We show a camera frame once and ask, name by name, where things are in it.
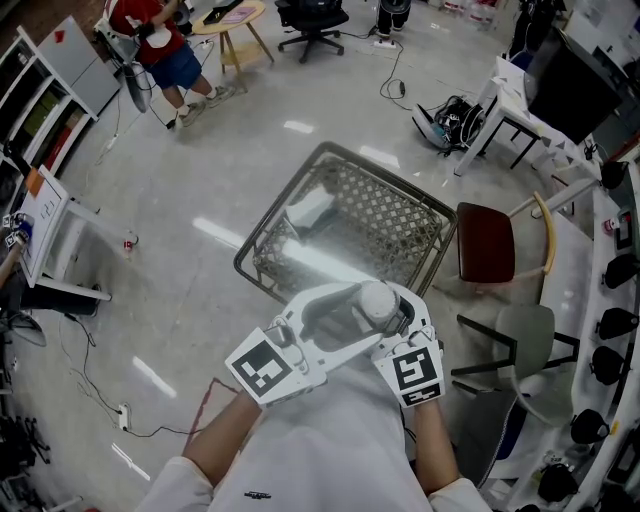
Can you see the white shelving unit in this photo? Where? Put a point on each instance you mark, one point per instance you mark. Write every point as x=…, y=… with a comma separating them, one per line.
x=55, y=70

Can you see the round wooden table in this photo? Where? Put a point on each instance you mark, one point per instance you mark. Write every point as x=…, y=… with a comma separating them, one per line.
x=207, y=27

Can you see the white-capped small bottle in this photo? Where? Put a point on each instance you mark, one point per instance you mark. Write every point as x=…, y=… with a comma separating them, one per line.
x=377, y=302

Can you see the grey round base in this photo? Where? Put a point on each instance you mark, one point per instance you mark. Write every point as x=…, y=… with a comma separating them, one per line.
x=22, y=332

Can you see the orange block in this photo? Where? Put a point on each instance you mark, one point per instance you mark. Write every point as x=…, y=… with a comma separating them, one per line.
x=33, y=182

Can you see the small red floor object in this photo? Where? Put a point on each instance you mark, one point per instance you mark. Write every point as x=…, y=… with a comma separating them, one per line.
x=128, y=245

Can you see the grey cloth checkered trim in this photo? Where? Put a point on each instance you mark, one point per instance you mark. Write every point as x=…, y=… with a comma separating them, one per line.
x=480, y=440

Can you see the metal lattice glass table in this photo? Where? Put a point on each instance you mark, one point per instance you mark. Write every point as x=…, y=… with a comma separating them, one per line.
x=390, y=215

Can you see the pack of water bottles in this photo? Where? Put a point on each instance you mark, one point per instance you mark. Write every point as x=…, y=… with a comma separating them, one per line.
x=475, y=10

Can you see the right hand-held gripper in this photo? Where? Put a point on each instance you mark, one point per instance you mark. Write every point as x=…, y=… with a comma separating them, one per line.
x=415, y=375

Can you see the black backpack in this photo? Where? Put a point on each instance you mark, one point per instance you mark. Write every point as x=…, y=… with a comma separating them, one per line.
x=460, y=122

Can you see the dark red wooden chair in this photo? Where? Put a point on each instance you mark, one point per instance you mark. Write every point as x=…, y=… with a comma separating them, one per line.
x=485, y=240

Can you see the long white workbench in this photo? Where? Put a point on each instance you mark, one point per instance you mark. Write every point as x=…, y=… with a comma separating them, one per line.
x=570, y=260

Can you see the black monitor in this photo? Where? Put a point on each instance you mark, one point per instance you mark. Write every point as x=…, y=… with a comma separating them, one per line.
x=575, y=90

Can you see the black folded stands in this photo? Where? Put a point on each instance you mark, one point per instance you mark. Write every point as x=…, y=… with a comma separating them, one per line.
x=20, y=440

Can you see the black office chair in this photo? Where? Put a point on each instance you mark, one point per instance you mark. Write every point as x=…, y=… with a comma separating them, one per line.
x=312, y=17

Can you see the row of black headsets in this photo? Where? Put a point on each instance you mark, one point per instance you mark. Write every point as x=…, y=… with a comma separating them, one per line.
x=617, y=322

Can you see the blue stool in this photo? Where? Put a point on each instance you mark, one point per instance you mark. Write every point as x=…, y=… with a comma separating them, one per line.
x=520, y=60

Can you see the dark green tissue box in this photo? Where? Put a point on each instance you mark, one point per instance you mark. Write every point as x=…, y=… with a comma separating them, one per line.
x=310, y=210

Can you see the person's white garment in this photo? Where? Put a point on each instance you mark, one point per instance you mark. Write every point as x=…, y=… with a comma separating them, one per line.
x=325, y=450

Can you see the black standing fan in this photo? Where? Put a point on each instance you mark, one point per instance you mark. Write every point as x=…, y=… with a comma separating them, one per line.
x=136, y=87

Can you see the person's left forearm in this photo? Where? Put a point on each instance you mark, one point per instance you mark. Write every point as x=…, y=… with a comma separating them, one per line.
x=225, y=435

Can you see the person's right forearm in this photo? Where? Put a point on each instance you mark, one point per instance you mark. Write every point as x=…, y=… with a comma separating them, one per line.
x=432, y=450

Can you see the white power strip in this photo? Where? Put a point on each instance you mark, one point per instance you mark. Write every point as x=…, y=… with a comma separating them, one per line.
x=124, y=416
x=385, y=45

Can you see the red floor tape line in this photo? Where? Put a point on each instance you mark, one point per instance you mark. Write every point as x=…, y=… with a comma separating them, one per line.
x=200, y=415

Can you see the white side table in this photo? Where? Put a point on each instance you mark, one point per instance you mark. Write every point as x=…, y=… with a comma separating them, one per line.
x=45, y=220

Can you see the white desk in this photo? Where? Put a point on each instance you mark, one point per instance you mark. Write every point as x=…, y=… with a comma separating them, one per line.
x=510, y=95

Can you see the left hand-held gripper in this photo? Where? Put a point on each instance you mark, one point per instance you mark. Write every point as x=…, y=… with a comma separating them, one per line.
x=260, y=367

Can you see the grey armchair black legs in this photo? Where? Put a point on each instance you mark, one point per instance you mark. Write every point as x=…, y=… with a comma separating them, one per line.
x=530, y=335

